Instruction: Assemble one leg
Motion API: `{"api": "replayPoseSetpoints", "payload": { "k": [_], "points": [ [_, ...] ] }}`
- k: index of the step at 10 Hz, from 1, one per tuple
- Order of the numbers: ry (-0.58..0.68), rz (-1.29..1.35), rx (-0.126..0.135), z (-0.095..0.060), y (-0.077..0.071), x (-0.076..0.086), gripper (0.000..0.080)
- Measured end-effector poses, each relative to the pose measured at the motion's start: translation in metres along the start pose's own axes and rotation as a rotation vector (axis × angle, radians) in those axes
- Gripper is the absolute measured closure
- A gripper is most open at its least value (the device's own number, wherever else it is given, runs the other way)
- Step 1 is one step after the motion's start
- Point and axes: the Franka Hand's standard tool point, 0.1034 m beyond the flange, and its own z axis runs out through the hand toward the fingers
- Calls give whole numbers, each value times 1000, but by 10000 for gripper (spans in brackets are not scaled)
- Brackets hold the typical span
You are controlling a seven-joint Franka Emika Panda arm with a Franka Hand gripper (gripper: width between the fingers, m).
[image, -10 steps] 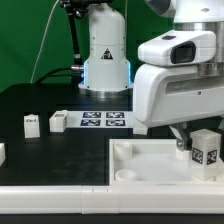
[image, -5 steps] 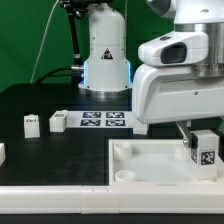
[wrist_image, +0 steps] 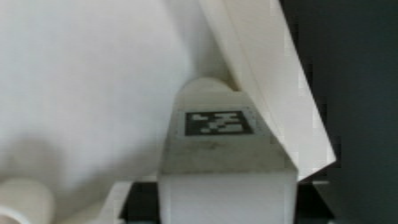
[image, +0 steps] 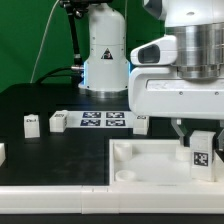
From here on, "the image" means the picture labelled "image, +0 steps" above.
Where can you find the white square tabletop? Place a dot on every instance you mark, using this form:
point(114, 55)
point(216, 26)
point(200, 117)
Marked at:
point(151, 161)

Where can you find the white obstacle wall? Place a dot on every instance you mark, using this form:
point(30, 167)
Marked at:
point(115, 199)
point(2, 153)

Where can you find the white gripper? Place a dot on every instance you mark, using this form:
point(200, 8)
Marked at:
point(156, 90)

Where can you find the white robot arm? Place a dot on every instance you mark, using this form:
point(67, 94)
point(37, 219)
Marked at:
point(198, 26)

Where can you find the white front obstacle wall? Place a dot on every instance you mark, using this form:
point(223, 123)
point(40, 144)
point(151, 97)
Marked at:
point(115, 199)

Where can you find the AprilTag marker sheet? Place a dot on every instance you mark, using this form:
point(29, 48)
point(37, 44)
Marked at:
point(103, 119)

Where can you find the white left obstacle wall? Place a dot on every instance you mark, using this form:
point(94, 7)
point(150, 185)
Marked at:
point(2, 153)

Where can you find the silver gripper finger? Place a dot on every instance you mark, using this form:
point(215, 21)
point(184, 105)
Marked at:
point(220, 138)

